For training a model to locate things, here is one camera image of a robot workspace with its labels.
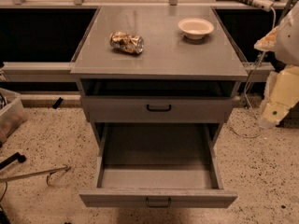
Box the white paper bowl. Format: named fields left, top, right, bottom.
left=178, top=18, right=214, bottom=40

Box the clear plastic storage bin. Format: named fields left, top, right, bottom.
left=0, top=88, right=28, bottom=145

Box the black handle on floor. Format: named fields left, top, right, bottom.
left=0, top=152, right=26, bottom=170

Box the small black floor object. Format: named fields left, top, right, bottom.
left=52, top=97, right=64, bottom=109

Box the white cable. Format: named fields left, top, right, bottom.
left=229, top=7, right=278, bottom=139

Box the crushed aluminium can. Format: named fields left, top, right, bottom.
left=109, top=31, right=144, bottom=55

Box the grey metal drawer cabinet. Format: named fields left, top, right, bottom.
left=71, top=5, right=247, bottom=142

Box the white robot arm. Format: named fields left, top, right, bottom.
left=254, top=2, right=299, bottom=128

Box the grey drawer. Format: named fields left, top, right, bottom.
left=79, top=123, right=237, bottom=208
left=81, top=96, right=233, bottom=123

